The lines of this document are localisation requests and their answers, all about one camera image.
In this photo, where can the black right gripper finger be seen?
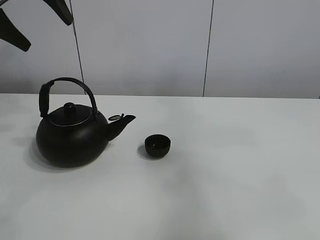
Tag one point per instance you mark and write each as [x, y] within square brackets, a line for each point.
[61, 9]

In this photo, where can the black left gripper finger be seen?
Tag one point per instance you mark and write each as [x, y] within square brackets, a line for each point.
[10, 34]

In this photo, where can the black round teapot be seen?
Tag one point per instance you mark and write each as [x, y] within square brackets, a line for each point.
[75, 135]

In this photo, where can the small black teacup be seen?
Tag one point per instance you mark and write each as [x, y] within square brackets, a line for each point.
[157, 145]

